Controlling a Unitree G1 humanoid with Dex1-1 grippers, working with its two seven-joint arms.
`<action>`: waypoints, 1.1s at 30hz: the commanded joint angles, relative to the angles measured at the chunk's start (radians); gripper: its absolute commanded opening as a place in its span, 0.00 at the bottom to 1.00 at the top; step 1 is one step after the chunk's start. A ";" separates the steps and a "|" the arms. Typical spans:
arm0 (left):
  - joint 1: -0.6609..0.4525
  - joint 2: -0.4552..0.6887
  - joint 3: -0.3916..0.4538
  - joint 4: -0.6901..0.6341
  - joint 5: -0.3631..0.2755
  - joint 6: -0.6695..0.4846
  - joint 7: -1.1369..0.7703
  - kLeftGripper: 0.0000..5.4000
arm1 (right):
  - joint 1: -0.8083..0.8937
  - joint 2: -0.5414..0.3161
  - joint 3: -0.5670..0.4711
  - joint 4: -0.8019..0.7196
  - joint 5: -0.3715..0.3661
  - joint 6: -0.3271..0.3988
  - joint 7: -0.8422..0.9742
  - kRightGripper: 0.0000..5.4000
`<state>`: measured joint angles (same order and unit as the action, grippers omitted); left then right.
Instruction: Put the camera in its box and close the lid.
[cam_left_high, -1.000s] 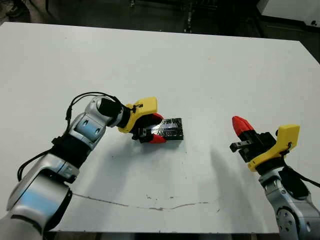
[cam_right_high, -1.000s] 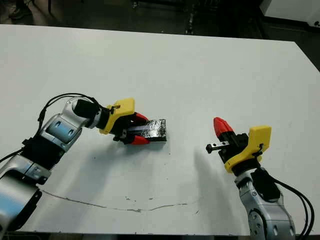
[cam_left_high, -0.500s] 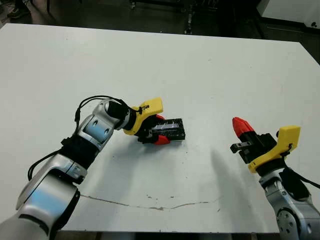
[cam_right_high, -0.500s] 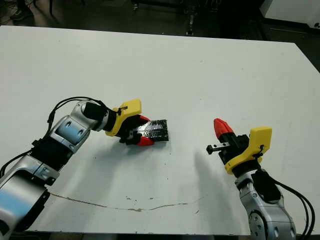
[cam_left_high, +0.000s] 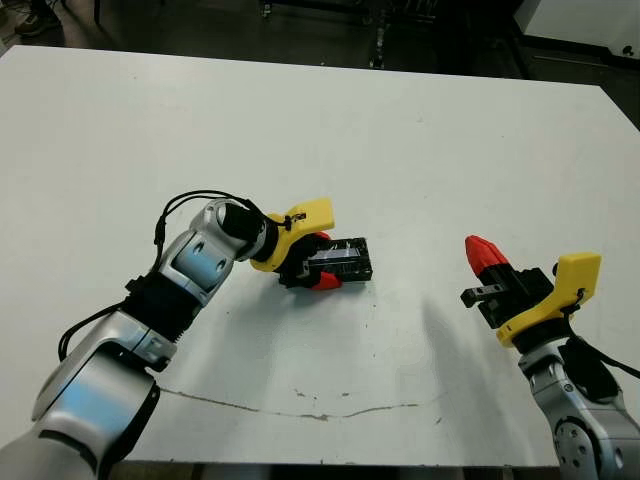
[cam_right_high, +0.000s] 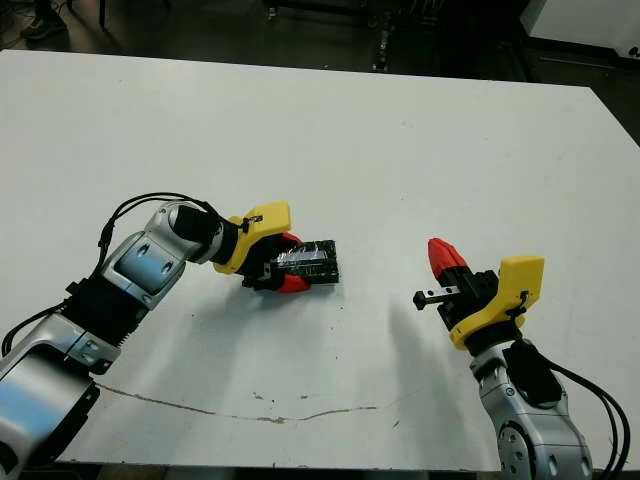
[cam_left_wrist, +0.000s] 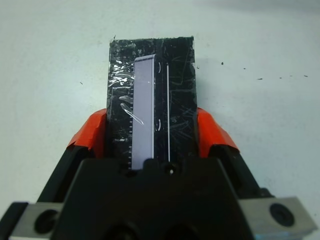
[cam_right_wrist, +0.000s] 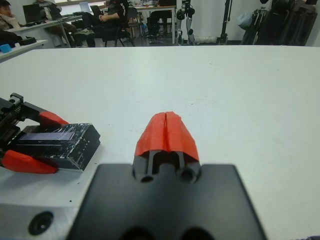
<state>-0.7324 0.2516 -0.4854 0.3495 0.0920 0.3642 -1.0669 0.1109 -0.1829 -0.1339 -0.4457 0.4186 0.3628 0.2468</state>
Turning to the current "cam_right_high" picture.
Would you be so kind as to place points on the black metal pole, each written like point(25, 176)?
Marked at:
point(101, 12)

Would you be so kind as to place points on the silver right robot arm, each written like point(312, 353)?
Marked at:
point(535, 430)

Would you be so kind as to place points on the black metal rail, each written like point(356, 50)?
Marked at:
point(383, 37)

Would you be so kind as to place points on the dark sneaker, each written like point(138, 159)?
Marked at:
point(45, 30)

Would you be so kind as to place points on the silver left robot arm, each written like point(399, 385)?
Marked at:
point(75, 340)

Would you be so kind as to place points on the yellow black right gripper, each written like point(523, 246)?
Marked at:
point(520, 290)

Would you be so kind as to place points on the black box lid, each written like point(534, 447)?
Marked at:
point(315, 265)

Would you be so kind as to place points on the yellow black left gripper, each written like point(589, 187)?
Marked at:
point(255, 225)

